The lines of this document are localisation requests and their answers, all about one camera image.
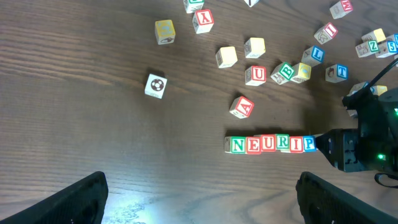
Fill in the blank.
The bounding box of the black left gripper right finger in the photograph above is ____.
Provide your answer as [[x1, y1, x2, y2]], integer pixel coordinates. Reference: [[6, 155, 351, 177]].
[[295, 172, 397, 224]]

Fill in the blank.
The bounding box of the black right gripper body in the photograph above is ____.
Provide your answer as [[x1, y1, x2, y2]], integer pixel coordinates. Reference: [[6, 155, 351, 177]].
[[315, 88, 397, 173]]

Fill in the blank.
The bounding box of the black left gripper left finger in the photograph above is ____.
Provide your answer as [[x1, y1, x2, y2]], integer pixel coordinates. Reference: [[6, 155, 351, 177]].
[[1, 171, 108, 224]]

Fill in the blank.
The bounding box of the blue P block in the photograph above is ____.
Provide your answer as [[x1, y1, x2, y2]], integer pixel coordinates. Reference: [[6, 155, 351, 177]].
[[303, 136, 317, 152]]

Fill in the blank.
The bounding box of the red i block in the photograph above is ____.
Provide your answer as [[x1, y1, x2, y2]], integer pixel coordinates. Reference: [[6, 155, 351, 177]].
[[314, 22, 338, 44], [280, 136, 304, 154]]

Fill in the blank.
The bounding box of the green R block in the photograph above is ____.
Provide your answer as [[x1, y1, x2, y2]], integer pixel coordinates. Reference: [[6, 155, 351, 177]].
[[275, 134, 290, 152]]

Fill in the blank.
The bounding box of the red u block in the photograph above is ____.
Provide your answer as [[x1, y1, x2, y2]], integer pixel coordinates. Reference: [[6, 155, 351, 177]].
[[244, 65, 267, 86], [255, 134, 276, 152]]

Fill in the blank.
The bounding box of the red E block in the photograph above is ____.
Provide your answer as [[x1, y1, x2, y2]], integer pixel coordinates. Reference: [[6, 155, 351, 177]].
[[246, 136, 262, 154]]

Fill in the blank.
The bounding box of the green N block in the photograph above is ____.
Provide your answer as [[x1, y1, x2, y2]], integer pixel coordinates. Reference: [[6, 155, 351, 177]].
[[224, 136, 246, 154]]

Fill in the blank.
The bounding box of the picture face wooden block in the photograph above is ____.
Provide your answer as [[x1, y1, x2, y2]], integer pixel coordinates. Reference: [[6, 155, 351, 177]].
[[144, 74, 167, 99]]

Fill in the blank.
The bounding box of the yellow K block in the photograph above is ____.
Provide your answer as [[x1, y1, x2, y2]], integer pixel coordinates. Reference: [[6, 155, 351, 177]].
[[370, 85, 388, 96]]

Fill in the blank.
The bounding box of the blue 2 block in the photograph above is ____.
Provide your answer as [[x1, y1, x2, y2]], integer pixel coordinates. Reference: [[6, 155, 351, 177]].
[[347, 82, 369, 96]]

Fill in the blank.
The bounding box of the blue T block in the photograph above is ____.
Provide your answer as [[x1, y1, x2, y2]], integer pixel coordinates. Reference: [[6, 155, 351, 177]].
[[325, 64, 348, 83]]

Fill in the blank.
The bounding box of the blue 5 block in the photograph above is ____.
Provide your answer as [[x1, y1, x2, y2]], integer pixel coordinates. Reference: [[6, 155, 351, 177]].
[[375, 40, 397, 58]]

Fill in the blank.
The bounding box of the green Z block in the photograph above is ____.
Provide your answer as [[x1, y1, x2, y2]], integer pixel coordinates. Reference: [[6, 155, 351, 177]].
[[355, 40, 379, 58]]

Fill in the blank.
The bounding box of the yellow block centre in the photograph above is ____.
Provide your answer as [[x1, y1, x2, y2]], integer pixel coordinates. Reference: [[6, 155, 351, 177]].
[[290, 63, 312, 83]]

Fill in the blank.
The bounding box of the blue L block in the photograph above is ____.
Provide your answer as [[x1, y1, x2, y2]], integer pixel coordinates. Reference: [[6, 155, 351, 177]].
[[301, 45, 325, 67]]

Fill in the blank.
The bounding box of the blue D block upper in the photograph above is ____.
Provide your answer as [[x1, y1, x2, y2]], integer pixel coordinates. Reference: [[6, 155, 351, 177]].
[[386, 34, 397, 44]]

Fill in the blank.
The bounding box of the yellow block upper right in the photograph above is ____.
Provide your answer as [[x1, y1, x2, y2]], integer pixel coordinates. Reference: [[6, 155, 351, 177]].
[[361, 28, 386, 43]]

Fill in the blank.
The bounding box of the green B block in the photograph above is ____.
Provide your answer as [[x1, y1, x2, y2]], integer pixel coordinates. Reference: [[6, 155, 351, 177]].
[[271, 62, 295, 85]]

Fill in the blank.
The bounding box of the red A block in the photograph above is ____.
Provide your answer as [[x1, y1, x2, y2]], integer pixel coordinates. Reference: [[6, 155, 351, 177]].
[[229, 96, 254, 119]]

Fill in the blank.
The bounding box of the red M block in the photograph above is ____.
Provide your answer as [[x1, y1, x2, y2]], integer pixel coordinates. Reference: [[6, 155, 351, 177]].
[[330, 0, 353, 19]]

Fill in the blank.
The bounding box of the yellow block upper middle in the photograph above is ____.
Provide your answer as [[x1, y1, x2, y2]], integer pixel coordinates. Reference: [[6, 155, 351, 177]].
[[244, 37, 266, 58]]

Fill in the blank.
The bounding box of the yellow block left middle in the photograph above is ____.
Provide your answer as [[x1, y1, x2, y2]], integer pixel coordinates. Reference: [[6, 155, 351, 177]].
[[215, 46, 238, 68]]

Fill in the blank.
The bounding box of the yellow block far left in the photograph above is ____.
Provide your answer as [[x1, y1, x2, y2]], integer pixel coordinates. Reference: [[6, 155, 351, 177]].
[[155, 20, 176, 45]]

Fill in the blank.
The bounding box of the red Y block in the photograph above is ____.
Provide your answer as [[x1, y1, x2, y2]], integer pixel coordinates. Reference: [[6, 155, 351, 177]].
[[192, 9, 215, 34]]

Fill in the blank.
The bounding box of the green F block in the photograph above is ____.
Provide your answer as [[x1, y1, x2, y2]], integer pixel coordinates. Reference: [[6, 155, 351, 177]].
[[183, 0, 205, 14]]

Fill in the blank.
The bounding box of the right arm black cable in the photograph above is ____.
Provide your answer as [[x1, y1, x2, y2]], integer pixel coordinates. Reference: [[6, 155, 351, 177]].
[[341, 57, 398, 108]]

